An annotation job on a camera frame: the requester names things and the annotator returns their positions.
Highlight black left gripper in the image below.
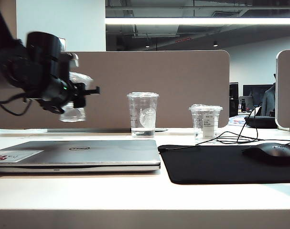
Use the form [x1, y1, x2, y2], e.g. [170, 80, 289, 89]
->
[38, 77, 101, 115]

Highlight short clear plastic cup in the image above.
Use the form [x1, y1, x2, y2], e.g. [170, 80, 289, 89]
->
[59, 71, 94, 123]

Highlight tall clear Starbucks cup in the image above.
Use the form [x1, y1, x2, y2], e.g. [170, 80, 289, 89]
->
[126, 92, 160, 139]

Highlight silver Dell laptop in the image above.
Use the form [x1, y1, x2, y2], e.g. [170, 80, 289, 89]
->
[0, 139, 161, 174]

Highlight clear cup with white label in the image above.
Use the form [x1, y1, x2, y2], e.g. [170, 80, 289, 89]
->
[188, 104, 224, 146]

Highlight wide beige desk divider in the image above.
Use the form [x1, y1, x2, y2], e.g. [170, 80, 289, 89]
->
[0, 50, 231, 129]

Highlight white ceiling light strip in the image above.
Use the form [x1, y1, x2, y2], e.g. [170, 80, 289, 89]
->
[105, 18, 290, 26]

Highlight black mouse pad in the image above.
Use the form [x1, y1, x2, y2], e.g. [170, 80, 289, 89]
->
[157, 144, 290, 186]

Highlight black background computer tower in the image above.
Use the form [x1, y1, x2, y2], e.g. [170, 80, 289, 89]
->
[229, 82, 239, 117]

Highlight colourful printed papers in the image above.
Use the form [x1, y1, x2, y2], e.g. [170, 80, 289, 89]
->
[228, 115, 249, 127]

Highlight black background monitor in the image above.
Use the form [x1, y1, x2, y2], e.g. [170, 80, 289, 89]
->
[242, 84, 274, 109]

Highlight black soft bag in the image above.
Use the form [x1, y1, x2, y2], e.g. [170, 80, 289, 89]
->
[244, 115, 277, 129]

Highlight grey jacket on mannequin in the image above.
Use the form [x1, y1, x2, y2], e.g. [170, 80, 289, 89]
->
[261, 73, 277, 117]

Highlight black computer mouse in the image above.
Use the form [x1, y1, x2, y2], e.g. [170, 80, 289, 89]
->
[241, 142, 290, 165]

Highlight narrow beige desk divider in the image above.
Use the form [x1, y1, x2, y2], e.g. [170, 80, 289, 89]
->
[275, 50, 290, 131]

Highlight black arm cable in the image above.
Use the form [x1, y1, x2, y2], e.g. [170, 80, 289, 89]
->
[0, 87, 34, 117]

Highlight thin black mouse cable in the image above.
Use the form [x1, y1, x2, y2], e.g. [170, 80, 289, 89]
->
[159, 106, 290, 151]

